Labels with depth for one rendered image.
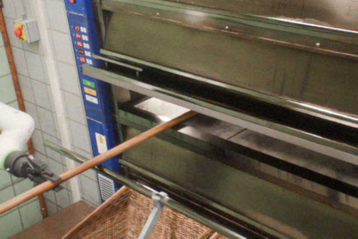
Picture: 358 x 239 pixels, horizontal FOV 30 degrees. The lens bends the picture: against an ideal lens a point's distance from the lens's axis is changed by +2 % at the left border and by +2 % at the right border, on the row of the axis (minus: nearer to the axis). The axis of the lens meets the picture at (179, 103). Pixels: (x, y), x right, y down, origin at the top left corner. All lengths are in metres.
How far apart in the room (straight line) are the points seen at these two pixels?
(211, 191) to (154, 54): 0.58
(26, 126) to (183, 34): 0.70
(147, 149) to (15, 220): 1.28
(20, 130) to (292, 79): 1.09
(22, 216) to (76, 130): 0.82
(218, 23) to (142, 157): 0.87
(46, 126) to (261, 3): 1.79
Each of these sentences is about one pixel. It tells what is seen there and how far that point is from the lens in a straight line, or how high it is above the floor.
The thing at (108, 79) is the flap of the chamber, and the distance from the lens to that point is 2.66.
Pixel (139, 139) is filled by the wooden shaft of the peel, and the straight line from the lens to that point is 2.60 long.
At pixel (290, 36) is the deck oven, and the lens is 2.10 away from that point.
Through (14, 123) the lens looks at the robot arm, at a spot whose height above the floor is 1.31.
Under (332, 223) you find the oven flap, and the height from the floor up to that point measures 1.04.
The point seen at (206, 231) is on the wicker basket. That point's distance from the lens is 2.66.
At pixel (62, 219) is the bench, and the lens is 3.40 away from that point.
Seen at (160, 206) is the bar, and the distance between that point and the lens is 2.26.
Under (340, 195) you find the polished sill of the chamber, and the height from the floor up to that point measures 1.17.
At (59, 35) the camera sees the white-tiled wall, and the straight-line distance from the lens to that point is 3.18.
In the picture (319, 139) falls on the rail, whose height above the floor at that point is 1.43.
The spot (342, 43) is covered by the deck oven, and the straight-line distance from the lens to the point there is 1.99.
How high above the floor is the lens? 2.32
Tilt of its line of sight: 23 degrees down
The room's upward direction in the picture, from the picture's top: 7 degrees counter-clockwise
